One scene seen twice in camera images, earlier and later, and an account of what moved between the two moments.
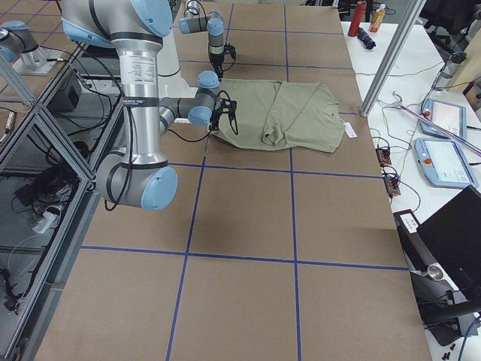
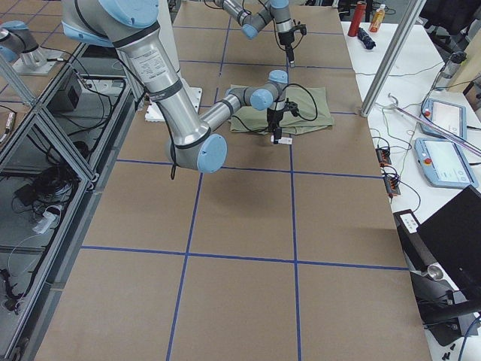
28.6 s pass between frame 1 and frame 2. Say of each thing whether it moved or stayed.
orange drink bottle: stayed
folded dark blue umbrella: stayed
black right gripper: moved
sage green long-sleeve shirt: moved
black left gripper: moved
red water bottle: stayed
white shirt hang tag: moved
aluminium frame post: stayed
